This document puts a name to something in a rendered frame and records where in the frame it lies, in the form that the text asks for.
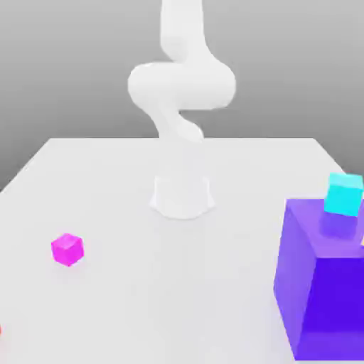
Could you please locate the small magenta cube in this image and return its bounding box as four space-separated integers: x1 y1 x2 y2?
50 232 85 267

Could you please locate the small cyan cube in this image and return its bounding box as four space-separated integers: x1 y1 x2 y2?
323 172 364 218

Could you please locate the large purple box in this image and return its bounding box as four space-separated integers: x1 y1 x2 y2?
273 198 364 361

